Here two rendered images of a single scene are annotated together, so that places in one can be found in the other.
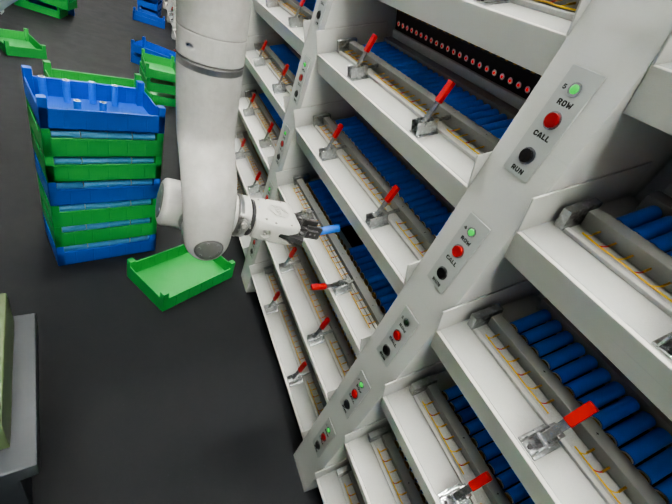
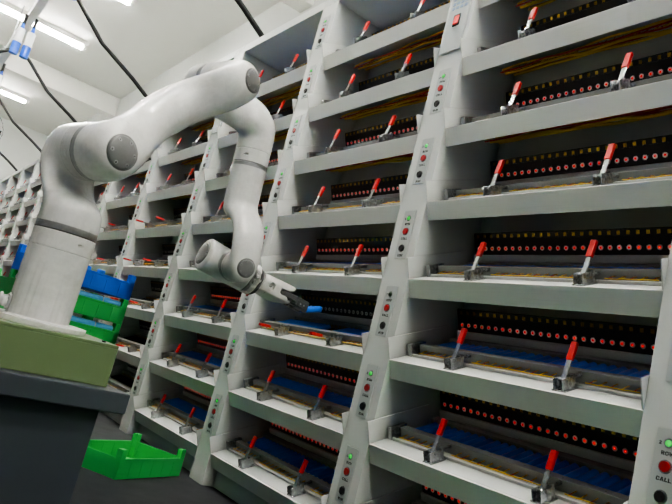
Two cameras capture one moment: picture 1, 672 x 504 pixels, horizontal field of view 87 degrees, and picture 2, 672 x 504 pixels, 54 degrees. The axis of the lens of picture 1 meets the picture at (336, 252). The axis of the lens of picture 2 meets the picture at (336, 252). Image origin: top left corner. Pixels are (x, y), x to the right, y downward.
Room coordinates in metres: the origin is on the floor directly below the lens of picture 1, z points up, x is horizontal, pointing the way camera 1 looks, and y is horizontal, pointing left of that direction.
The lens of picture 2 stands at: (-1.11, -0.12, 0.41)
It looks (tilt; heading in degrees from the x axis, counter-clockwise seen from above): 11 degrees up; 4
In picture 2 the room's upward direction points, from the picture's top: 15 degrees clockwise
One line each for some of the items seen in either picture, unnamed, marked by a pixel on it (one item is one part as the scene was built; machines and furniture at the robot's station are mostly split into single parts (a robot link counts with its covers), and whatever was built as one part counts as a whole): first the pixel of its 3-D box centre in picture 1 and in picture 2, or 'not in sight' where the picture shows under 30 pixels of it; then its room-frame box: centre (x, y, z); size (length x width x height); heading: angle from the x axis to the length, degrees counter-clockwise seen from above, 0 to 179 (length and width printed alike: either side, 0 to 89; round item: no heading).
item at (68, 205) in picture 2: not in sight; (75, 178); (0.18, 0.54, 0.67); 0.19 x 0.12 x 0.24; 56
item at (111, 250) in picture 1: (102, 231); not in sight; (0.90, 0.80, 0.04); 0.30 x 0.20 x 0.08; 145
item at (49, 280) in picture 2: not in sight; (50, 278); (0.17, 0.51, 0.46); 0.19 x 0.19 x 0.18
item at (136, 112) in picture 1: (97, 101); (75, 272); (0.90, 0.80, 0.52); 0.30 x 0.20 x 0.08; 145
